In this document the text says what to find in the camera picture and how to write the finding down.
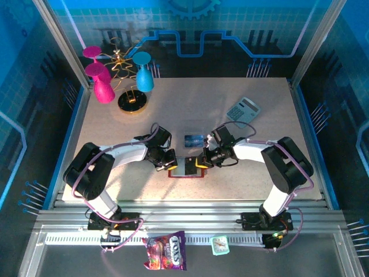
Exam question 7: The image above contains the red leather card holder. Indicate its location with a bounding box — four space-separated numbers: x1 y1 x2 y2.
168 155 208 178

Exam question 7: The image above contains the blue credit card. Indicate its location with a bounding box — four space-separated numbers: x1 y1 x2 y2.
184 134 204 148

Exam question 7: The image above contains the grey desk calculator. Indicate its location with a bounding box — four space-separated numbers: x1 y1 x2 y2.
225 96 262 129

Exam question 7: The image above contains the blue goblet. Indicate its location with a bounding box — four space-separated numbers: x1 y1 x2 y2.
132 51 155 92

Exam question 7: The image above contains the small teal alarm clock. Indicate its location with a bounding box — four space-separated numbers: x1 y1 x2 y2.
210 235 231 256

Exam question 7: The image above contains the pink goblet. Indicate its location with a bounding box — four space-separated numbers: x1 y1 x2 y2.
85 62 116 104

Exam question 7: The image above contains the purple candy bag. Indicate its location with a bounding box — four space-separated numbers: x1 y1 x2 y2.
141 230 187 271

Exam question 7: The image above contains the black control board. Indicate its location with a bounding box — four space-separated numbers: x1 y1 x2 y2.
100 230 122 250
262 233 285 251

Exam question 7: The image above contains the grey metal shelf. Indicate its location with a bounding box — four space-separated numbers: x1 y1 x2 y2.
18 224 366 277

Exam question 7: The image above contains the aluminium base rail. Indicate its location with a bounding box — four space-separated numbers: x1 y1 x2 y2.
34 199 347 234

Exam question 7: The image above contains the gold wire glass rack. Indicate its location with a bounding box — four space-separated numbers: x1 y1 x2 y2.
103 36 149 115

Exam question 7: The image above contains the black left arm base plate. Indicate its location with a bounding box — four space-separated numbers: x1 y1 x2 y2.
88 212 141 231

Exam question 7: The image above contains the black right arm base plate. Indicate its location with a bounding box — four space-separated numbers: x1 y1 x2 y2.
240 212 293 231

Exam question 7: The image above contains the aluminium side rail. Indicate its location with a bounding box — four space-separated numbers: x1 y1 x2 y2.
288 79 341 210
43 83 95 210

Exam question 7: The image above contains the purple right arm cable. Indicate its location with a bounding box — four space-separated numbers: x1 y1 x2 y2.
212 121 315 253

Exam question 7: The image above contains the white slotted cable duct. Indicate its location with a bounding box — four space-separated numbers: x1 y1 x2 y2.
44 234 268 246

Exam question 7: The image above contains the aluminium frame post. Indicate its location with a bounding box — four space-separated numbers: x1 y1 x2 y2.
31 0 93 90
289 0 347 84

